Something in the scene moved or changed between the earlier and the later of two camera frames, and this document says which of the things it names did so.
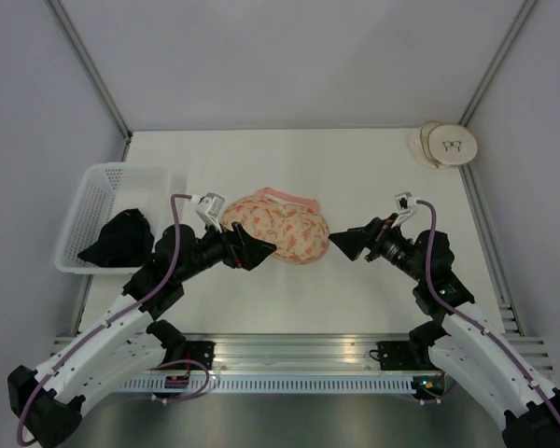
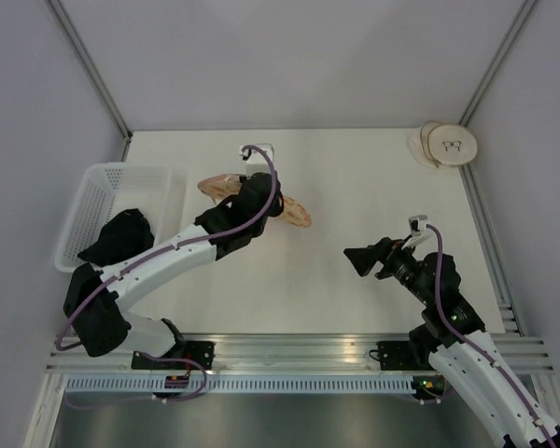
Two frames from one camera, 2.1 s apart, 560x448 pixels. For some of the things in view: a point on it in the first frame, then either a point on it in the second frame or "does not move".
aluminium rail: [307, 354] does not move
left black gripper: [241, 248] to [277, 207]
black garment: [126, 241] does not move
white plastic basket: [107, 189] does not move
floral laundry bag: [292, 224] to [218, 187]
